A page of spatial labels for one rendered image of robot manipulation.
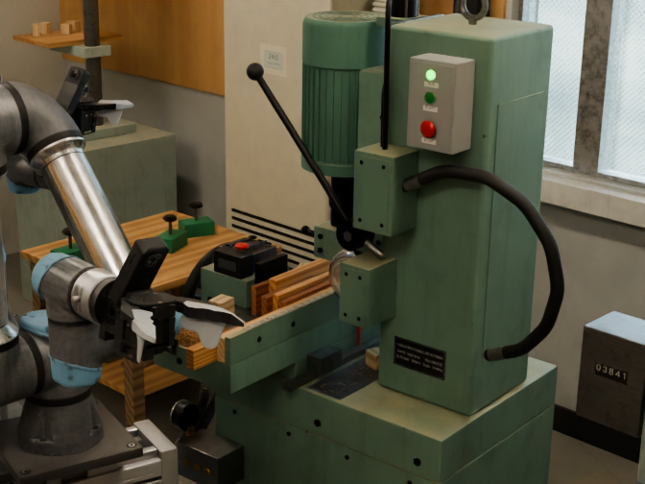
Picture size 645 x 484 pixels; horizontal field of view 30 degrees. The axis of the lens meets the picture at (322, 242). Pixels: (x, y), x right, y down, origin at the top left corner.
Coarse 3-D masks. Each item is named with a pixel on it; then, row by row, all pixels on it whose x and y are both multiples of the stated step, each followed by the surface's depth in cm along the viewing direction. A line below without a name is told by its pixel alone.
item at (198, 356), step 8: (288, 304) 244; (272, 312) 240; (232, 328) 232; (200, 344) 225; (192, 352) 222; (200, 352) 223; (208, 352) 225; (216, 352) 227; (192, 360) 222; (200, 360) 224; (208, 360) 225; (216, 360) 227; (192, 368) 223
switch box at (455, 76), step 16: (416, 64) 209; (432, 64) 207; (448, 64) 205; (464, 64) 205; (416, 80) 210; (448, 80) 205; (464, 80) 206; (416, 96) 211; (448, 96) 206; (464, 96) 208; (416, 112) 211; (432, 112) 209; (448, 112) 207; (464, 112) 209; (416, 128) 212; (448, 128) 208; (464, 128) 210; (416, 144) 213; (432, 144) 211; (448, 144) 209; (464, 144) 211
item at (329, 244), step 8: (320, 224) 252; (328, 224) 253; (320, 232) 251; (328, 232) 250; (320, 240) 252; (328, 240) 250; (336, 240) 249; (320, 248) 252; (328, 248) 251; (336, 248) 249; (320, 256) 253; (328, 256) 251
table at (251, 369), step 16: (336, 320) 249; (304, 336) 242; (320, 336) 246; (336, 336) 250; (272, 352) 234; (288, 352) 239; (304, 352) 243; (176, 368) 236; (208, 368) 229; (224, 368) 227; (240, 368) 228; (256, 368) 232; (272, 368) 235; (208, 384) 231; (224, 384) 228; (240, 384) 229
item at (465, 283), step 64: (512, 64) 212; (512, 128) 216; (448, 192) 219; (448, 256) 222; (512, 256) 227; (448, 320) 226; (512, 320) 233; (384, 384) 240; (448, 384) 229; (512, 384) 239
